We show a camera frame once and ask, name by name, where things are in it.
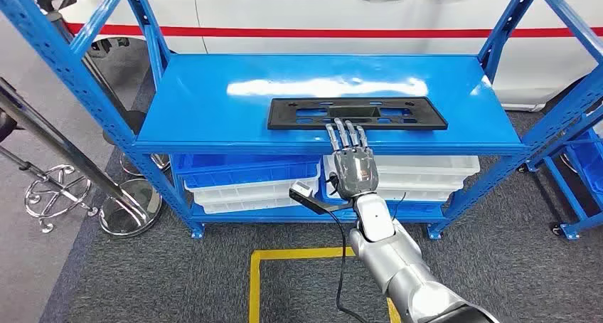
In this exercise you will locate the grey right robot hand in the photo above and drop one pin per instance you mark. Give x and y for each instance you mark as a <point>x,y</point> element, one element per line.
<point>355,172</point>

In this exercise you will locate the black plastic mounting plate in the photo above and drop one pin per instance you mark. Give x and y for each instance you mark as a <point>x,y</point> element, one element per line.
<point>282,116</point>

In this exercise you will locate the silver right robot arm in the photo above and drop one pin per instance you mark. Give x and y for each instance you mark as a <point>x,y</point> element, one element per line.
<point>400,269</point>

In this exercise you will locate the blue metal shelf rack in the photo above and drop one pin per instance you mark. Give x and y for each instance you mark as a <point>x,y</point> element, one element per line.
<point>570,207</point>
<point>282,75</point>

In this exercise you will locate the white plastic bin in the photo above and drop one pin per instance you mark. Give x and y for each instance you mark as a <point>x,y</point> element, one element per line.
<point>424,163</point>
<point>245,191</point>
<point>424,182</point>
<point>419,196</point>
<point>235,205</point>

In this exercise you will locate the white car red stripe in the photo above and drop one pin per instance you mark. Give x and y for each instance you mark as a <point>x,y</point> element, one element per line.
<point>330,10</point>

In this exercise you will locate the black seat chrome stool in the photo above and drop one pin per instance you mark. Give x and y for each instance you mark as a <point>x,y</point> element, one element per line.
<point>7,125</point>

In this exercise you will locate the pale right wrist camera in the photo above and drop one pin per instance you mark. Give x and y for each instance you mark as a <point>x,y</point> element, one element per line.
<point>304,191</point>

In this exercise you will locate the chrome stanchion post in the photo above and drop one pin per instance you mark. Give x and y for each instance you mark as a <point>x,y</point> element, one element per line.
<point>161,162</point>
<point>129,210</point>

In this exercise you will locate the black stanchion post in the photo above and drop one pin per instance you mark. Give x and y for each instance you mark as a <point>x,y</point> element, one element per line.
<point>136,120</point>

